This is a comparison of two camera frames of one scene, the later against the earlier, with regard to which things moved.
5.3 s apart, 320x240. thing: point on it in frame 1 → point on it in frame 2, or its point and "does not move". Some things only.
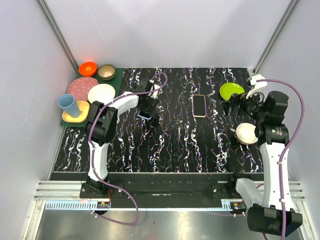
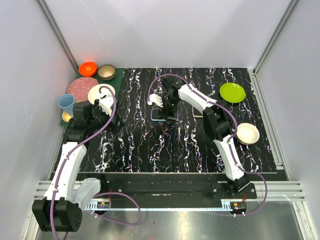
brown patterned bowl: [106, 72] does not move
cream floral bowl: [245, 133] does not move
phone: [143, 114] → [154, 116]
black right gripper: [236, 100] → [162, 111]
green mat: [116, 82] does not move
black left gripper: [147, 108] → [113, 121]
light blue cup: [67, 102] does not move
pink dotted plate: [79, 87] does not move
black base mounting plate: [205, 187] does not move
